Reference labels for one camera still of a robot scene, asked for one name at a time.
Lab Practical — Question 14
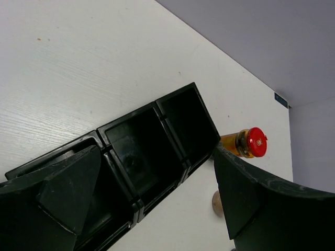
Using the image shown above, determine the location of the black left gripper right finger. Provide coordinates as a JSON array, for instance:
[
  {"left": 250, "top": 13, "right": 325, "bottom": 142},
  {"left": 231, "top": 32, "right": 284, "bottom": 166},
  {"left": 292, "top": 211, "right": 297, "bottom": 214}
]
[{"left": 214, "top": 146, "right": 334, "bottom": 250}]

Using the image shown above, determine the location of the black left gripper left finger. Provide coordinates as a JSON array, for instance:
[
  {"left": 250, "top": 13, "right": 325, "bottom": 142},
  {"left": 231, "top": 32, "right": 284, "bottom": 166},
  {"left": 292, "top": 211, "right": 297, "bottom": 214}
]
[{"left": 1, "top": 146, "right": 101, "bottom": 250}]

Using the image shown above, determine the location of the pink-cap spice shaker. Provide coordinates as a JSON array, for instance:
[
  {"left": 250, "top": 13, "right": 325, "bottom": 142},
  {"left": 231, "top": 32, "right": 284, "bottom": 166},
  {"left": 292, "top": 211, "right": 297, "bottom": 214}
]
[{"left": 212, "top": 190, "right": 224, "bottom": 218}]

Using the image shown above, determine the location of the red-lid sauce jar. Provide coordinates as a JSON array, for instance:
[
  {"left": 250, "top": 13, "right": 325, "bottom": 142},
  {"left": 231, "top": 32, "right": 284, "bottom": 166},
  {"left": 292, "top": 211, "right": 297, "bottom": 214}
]
[{"left": 220, "top": 127, "right": 267, "bottom": 158}]

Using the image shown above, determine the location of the blue corner sticker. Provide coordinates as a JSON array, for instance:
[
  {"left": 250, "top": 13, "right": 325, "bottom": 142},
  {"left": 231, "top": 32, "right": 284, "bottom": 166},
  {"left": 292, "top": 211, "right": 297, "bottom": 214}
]
[{"left": 274, "top": 93, "right": 289, "bottom": 108}]

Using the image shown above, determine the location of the black three-compartment organizer tray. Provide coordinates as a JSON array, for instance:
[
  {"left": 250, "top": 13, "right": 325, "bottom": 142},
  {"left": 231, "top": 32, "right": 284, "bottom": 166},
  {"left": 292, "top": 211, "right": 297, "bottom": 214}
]
[{"left": 5, "top": 83, "right": 219, "bottom": 250}]

